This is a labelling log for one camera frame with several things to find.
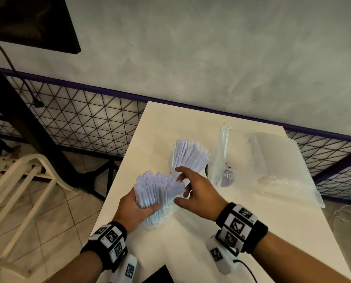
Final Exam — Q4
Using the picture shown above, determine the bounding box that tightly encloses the person's left hand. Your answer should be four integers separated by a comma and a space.
111, 187, 162, 235

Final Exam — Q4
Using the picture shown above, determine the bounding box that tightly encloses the person's right hand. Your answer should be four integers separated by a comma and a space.
173, 166, 229, 222

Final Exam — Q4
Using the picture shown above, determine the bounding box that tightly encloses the bundle of white straws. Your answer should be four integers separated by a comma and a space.
133, 171, 185, 227

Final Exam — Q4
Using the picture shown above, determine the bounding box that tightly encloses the clear plastic bag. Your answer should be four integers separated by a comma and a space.
144, 200, 176, 229

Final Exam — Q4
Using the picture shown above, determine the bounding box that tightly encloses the cluster of white straws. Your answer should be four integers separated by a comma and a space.
171, 139, 209, 177

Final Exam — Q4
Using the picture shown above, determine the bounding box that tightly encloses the clear plastic cup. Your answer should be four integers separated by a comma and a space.
170, 144, 210, 180

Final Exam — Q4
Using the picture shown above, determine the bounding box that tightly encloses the pack of straws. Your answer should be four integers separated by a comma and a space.
249, 132, 325, 208

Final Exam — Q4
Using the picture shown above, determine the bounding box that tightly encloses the person's right forearm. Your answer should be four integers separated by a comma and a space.
252, 231, 351, 283

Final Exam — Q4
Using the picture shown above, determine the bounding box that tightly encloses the black marker wristband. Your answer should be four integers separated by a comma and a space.
80, 221, 128, 273
215, 202, 269, 257

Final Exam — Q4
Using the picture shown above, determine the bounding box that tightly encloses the clear acrylic sign stand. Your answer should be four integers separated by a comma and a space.
207, 123, 241, 189

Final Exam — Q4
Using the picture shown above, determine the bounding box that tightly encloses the black flat object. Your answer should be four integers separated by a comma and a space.
141, 264, 176, 283

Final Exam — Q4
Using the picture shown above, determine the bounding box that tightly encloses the white plastic chair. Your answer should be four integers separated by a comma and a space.
0, 154, 77, 279

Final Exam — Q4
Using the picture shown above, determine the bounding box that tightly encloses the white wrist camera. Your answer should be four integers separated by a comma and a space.
205, 236, 238, 275
109, 254, 138, 283

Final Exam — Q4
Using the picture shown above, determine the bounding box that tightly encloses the black camera cable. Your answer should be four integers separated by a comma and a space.
233, 258, 258, 283

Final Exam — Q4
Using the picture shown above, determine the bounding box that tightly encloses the purple framed wire mesh fence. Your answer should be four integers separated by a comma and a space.
0, 67, 351, 204

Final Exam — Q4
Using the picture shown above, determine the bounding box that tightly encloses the dark wooden post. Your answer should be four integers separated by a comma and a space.
0, 53, 120, 201

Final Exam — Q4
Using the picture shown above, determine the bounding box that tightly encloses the black television cable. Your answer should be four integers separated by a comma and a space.
0, 39, 44, 108

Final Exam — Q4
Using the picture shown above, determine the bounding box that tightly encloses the thin white cable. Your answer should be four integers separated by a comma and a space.
332, 204, 351, 226

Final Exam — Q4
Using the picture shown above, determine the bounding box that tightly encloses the black wall television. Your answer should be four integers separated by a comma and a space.
0, 0, 82, 54

